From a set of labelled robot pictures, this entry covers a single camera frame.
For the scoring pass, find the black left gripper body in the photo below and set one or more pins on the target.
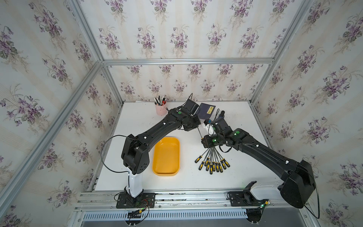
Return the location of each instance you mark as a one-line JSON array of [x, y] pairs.
[[192, 123]]

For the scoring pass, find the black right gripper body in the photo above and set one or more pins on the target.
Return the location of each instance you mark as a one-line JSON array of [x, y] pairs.
[[214, 140]]

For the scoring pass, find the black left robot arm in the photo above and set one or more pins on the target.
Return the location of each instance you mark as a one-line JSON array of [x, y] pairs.
[[135, 154]]

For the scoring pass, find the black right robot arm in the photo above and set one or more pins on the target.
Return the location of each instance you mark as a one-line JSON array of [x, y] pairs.
[[298, 179]]

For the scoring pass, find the yellow plastic storage tray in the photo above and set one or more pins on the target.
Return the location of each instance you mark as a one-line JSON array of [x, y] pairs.
[[166, 160]]

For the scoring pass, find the dark blue notebook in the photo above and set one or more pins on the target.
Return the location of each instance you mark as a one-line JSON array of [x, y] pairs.
[[205, 111]]

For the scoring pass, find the blue black handheld device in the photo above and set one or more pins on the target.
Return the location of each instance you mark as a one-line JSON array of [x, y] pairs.
[[221, 113]]

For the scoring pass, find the pink pen cup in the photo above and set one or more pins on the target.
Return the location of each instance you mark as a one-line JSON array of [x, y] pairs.
[[161, 110]]

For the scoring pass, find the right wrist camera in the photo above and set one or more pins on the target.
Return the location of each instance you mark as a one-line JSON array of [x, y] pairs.
[[212, 127]]

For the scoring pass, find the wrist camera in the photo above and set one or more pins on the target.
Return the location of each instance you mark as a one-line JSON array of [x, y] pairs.
[[212, 127], [191, 106]]

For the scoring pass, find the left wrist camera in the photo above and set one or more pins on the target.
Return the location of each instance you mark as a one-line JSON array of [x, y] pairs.
[[191, 106]]

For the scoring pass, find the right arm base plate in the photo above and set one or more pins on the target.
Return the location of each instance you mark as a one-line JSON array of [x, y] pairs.
[[245, 198]]

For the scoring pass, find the aluminium front rail frame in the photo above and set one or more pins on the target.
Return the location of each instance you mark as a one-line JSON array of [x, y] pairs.
[[170, 205]]

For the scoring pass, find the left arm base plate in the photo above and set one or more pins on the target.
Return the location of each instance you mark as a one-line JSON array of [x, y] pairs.
[[136, 200]]

